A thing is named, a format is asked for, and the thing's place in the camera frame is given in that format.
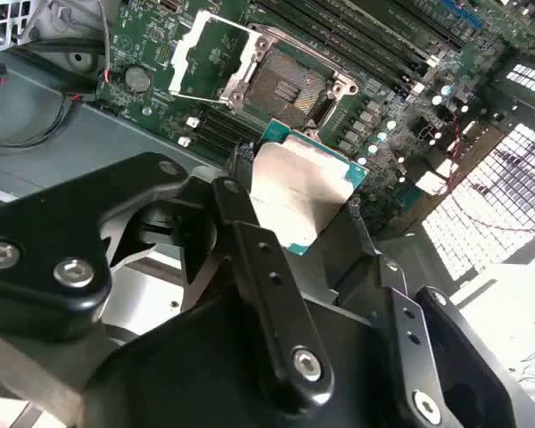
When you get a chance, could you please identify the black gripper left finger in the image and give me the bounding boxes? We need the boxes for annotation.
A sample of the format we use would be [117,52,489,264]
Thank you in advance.
[0,151,335,414]

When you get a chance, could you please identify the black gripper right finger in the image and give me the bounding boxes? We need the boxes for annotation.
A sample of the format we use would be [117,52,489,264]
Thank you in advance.
[325,200,521,428]

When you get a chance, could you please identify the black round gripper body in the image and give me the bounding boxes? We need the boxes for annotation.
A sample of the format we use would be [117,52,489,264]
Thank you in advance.
[82,293,411,428]

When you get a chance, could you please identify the silver CPU green substrate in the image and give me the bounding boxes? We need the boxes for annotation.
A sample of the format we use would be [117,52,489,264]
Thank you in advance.
[248,119,370,258]

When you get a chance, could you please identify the silver CPU socket cover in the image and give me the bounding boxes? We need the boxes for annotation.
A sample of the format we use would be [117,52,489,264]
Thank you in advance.
[167,9,259,101]

